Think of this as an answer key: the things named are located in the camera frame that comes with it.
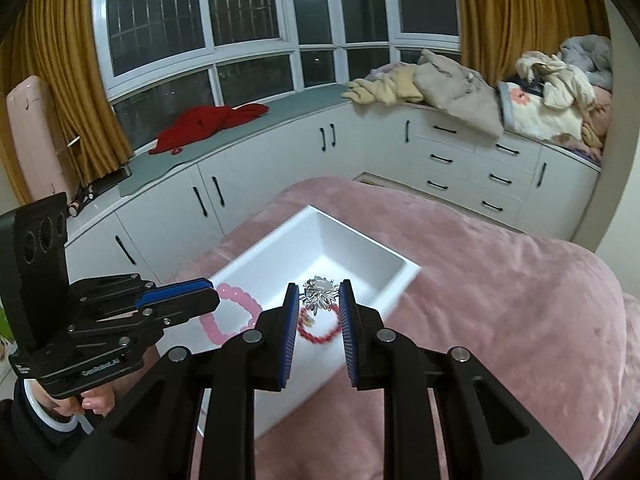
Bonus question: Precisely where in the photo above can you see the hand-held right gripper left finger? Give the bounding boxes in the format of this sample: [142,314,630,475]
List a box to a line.
[57,282,301,480]

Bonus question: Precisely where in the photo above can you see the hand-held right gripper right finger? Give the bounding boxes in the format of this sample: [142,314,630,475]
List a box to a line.
[339,279,566,480]

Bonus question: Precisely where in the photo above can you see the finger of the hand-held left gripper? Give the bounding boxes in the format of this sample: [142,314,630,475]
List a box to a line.
[67,294,222,348]
[70,274,213,311]

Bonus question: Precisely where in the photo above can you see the red bead bracelet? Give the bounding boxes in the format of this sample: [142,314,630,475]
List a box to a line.
[297,307,346,347]

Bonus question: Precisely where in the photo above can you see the pink bead bracelet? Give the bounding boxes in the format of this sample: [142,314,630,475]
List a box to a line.
[199,283,264,346]

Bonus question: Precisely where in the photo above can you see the silver starburst brooch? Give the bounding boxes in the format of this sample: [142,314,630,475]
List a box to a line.
[300,275,342,313]

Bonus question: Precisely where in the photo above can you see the white rectangular box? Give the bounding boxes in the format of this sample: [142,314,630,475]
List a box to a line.
[197,205,421,441]

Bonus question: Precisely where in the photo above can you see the person's left forearm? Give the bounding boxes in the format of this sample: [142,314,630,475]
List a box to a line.
[0,385,96,480]

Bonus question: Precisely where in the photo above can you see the person's left hand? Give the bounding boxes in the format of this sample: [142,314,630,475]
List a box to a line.
[50,390,118,428]

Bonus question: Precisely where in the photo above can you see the pink padded board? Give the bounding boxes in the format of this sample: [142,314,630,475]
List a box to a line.
[6,76,81,211]

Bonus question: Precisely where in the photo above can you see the pink plush blanket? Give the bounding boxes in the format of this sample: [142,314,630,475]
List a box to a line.
[175,176,640,480]

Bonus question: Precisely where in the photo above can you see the red cloth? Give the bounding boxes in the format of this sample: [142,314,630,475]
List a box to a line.
[148,103,271,156]

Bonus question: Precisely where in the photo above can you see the white window seat cabinets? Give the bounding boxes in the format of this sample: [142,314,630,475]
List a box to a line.
[65,95,603,286]

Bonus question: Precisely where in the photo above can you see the yellow curtain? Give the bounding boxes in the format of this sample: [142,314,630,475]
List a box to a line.
[452,0,611,86]
[0,0,133,206]

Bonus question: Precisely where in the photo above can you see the grey window seat mat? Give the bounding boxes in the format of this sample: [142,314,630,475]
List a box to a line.
[120,84,351,197]

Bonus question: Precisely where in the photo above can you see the pale yellow garment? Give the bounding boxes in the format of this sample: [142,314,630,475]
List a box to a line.
[341,66,426,107]

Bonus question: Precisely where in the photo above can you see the beige grey garment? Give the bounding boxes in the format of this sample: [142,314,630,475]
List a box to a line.
[414,49,505,137]

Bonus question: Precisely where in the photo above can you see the bay window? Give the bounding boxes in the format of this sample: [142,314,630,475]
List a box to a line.
[92,0,463,151]

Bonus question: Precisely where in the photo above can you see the floral cream pillow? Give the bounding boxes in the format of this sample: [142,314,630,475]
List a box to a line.
[497,80,593,143]

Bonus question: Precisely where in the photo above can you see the folded pink blanket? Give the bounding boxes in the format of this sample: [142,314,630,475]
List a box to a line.
[580,90,613,161]

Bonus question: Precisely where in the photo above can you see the cream clothing pile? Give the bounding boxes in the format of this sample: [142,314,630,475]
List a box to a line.
[516,51,596,111]

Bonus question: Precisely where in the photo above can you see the grey quilt pile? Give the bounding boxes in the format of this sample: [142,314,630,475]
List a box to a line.
[557,35,613,91]

